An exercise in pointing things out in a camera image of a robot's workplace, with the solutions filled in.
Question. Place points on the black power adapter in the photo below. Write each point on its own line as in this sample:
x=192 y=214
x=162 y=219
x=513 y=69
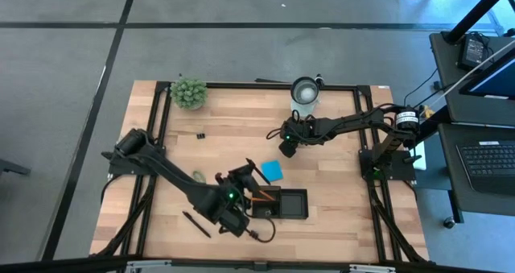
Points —
x=472 y=49

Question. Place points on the orange pencil with eraser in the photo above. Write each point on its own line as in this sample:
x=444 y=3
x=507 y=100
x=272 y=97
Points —
x=267 y=195
x=259 y=200

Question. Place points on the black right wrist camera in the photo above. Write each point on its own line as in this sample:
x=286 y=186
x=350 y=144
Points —
x=288 y=148

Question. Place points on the white desk lamp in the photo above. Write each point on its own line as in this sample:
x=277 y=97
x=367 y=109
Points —
x=306 y=93

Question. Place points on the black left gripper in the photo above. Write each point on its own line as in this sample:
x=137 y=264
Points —
x=241 y=194

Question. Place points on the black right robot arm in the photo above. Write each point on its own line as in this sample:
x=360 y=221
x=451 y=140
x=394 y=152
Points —
x=362 y=122

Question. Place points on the black crossbar with brackets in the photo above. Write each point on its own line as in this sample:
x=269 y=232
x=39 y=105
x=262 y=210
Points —
x=201 y=265

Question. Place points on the white paper sheet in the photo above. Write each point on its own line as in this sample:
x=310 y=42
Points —
x=420 y=156

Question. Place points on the black floor stand foot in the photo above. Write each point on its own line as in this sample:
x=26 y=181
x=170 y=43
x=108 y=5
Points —
x=12 y=168

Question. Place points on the black metal post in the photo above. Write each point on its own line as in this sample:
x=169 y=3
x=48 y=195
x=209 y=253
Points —
x=479 y=11

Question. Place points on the thick black marker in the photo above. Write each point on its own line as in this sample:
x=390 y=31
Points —
x=197 y=224

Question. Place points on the black computer monitor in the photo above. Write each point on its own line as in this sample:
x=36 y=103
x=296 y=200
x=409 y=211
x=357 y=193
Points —
x=495 y=81

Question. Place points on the black mesh desk organizer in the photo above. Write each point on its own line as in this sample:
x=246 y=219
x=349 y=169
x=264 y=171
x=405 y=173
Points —
x=293 y=204

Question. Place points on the black caster wheel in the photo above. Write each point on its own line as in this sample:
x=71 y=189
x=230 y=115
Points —
x=448 y=222

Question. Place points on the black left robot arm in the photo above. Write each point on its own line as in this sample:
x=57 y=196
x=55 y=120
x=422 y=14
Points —
x=173 y=174

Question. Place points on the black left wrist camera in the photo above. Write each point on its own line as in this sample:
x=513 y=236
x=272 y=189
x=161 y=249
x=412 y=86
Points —
x=234 y=224

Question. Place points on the black keyboard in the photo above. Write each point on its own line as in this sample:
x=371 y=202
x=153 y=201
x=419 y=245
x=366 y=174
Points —
x=487 y=164

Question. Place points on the slim black pen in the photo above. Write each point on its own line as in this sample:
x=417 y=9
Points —
x=261 y=175

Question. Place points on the black aluminium table frame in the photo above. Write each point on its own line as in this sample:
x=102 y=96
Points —
x=257 y=85

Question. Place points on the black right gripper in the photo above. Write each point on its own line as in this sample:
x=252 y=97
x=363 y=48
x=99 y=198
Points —
x=303 y=130

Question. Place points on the blue sticky note pad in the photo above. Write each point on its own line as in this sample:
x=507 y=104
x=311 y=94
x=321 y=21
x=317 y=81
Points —
x=272 y=171

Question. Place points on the black desk with keyboard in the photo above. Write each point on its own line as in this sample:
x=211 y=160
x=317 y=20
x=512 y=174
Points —
x=450 y=164

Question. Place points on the small black binder clip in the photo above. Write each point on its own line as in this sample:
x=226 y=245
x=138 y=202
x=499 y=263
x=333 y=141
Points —
x=200 y=136

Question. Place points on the dark grey office desk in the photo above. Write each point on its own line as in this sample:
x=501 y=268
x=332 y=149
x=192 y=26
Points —
x=446 y=83

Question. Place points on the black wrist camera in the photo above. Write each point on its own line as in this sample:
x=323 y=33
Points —
x=234 y=224
x=288 y=148

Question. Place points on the artificial succulent in grey pot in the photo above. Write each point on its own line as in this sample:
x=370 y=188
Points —
x=189 y=92

